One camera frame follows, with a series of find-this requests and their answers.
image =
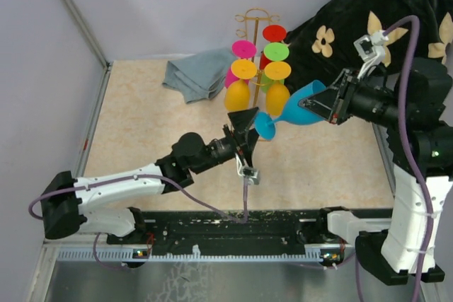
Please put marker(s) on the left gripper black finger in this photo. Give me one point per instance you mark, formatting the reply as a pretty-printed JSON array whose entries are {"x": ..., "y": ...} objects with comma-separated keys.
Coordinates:
[
  {"x": 250, "y": 141},
  {"x": 242, "y": 120}
]

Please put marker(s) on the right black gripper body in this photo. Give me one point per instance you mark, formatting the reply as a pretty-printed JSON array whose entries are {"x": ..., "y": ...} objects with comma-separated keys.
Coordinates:
[{"x": 344, "y": 104}]

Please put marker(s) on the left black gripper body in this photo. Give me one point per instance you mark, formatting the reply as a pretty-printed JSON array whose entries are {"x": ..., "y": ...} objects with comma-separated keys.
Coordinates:
[{"x": 238, "y": 141}]

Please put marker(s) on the blue plastic wine glass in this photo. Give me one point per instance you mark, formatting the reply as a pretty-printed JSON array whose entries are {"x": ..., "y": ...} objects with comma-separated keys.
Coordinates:
[{"x": 283, "y": 107}]

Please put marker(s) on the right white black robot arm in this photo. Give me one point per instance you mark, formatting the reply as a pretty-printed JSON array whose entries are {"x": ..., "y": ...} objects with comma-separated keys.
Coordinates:
[{"x": 421, "y": 145}]

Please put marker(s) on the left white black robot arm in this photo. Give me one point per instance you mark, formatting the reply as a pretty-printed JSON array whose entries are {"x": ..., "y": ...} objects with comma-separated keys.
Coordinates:
[{"x": 72, "y": 205}]

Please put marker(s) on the left orange plastic wine glass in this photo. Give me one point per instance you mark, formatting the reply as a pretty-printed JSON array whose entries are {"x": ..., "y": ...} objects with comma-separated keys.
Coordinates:
[{"x": 236, "y": 82}]

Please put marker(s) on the orange plastic wine glass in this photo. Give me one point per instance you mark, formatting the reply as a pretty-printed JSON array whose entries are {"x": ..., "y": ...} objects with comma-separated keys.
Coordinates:
[
  {"x": 277, "y": 94},
  {"x": 236, "y": 82}
]

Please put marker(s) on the right orange plastic wine glass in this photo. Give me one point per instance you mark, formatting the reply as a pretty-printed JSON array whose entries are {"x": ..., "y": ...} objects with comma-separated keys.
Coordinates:
[{"x": 277, "y": 94}]

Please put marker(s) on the green plastic wine glass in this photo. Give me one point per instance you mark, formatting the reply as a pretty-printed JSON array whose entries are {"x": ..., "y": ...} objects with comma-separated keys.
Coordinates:
[{"x": 275, "y": 52}]

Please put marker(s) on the pink plastic wine glass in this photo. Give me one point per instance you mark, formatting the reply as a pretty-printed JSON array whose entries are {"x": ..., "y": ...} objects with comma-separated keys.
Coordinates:
[{"x": 243, "y": 49}]

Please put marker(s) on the red plastic wine glass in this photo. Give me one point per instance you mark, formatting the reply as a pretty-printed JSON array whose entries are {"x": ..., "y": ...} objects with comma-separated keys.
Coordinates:
[{"x": 271, "y": 33}]

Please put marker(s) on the black floral blanket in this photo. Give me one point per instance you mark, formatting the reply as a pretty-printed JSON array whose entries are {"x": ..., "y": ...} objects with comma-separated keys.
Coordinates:
[{"x": 321, "y": 47}]

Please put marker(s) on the grey folded cloth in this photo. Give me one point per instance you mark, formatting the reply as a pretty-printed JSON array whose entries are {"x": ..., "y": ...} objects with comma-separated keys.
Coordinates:
[{"x": 200, "y": 76}]

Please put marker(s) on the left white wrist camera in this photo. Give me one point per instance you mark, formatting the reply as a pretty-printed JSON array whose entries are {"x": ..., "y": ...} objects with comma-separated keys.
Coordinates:
[{"x": 250, "y": 175}]

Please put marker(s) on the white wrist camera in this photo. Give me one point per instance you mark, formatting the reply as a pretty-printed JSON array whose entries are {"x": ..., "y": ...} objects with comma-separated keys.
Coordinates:
[
  {"x": 370, "y": 49},
  {"x": 250, "y": 175}
]

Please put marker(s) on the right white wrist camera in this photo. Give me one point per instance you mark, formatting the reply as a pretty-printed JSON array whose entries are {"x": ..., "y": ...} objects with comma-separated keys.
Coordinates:
[{"x": 370, "y": 49}]

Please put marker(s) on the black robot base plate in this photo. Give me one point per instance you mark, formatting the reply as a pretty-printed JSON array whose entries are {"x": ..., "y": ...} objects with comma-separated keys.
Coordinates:
[{"x": 266, "y": 232}]

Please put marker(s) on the gold wire glass rack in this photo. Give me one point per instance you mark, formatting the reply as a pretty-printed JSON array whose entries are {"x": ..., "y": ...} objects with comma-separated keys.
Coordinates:
[{"x": 253, "y": 19}]

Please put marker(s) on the aluminium frame rail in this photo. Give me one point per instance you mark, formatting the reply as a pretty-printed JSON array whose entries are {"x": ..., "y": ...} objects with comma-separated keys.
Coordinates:
[{"x": 86, "y": 33}]

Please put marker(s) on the white slotted cable duct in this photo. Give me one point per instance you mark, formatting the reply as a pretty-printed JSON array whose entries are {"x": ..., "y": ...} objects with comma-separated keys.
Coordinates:
[{"x": 121, "y": 254}]

